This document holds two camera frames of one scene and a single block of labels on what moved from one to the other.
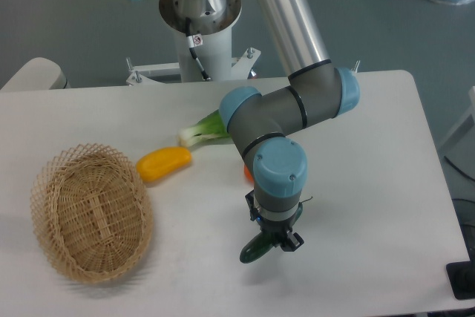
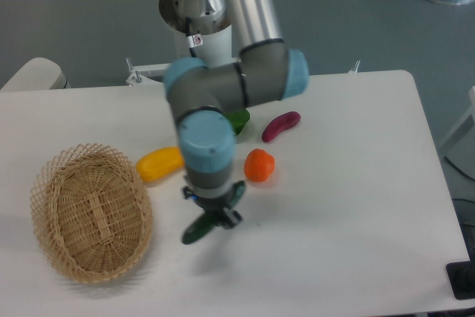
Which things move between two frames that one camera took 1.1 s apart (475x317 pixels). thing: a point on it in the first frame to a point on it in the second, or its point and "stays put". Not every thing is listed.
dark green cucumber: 257,248 to 200,227
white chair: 38,73 stays put
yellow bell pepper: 155,164 stays put
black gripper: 275,230 to 219,204
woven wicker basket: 93,211 stays put
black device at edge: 462,277 stays put
